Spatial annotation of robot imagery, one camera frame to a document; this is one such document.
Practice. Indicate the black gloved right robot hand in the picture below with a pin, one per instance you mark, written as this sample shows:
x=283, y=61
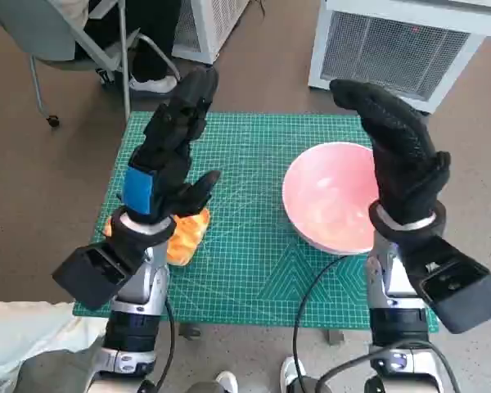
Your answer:
x=401, y=163

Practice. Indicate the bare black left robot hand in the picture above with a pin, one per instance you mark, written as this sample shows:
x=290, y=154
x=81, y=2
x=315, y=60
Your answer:
x=163, y=163

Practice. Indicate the pink bowl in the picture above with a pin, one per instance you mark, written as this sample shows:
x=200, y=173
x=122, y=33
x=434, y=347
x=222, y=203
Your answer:
x=327, y=192

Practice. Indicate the long orange toy bread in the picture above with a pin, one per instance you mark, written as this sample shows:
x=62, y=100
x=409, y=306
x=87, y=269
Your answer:
x=184, y=241

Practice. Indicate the round toy bread bun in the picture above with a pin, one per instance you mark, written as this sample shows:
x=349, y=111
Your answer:
x=108, y=228

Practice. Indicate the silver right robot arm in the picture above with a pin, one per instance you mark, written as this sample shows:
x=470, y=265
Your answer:
x=397, y=311

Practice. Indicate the green cutting mat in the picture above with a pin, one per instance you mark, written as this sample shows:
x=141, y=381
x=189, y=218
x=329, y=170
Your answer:
x=245, y=184

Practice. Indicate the large white mesh appliance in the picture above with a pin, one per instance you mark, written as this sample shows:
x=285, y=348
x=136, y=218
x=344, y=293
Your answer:
x=393, y=45

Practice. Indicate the seated person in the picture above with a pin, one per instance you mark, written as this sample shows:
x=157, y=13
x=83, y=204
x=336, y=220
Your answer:
x=155, y=41

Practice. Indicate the small white mesh appliance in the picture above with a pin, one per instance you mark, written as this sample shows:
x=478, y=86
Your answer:
x=225, y=20

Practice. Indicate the grey table leg foot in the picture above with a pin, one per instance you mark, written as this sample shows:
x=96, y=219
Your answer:
x=189, y=330
x=335, y=337

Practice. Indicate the grey office chair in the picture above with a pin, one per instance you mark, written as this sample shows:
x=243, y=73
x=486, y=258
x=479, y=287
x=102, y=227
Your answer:
x=32, y=28

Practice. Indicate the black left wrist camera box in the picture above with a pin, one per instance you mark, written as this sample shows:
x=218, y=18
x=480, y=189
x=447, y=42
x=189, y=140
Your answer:
x=94, y=274

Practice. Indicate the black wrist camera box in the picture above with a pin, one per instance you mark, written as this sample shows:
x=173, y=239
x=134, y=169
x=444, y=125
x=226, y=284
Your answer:
x=454, y=286
x=94, y=274

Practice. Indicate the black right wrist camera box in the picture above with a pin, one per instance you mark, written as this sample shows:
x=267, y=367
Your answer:
x=454, y=286

